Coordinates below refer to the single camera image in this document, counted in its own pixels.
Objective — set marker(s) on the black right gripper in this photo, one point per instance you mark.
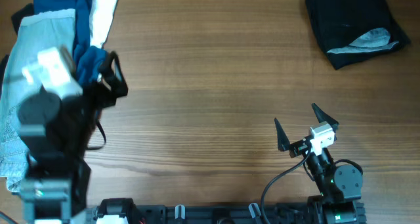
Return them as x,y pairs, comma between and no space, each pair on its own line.
302,145

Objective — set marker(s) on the blue garment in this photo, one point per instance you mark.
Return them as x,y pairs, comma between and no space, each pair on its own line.
87,58

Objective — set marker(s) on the black shorts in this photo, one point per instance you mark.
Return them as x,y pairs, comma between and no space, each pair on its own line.
352,31

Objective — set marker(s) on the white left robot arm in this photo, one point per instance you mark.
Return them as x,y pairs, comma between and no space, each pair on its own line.
56,124

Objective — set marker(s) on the white garment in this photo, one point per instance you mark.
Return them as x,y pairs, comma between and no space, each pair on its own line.
100,21

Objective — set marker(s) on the light blue denim shorts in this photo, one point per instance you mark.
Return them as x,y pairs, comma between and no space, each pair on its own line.
36,33

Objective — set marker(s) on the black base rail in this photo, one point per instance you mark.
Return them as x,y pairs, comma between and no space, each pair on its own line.
279,213

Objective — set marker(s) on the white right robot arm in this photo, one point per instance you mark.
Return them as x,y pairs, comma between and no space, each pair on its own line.
339,182

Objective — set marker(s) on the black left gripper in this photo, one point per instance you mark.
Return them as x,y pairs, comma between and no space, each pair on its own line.
116,80

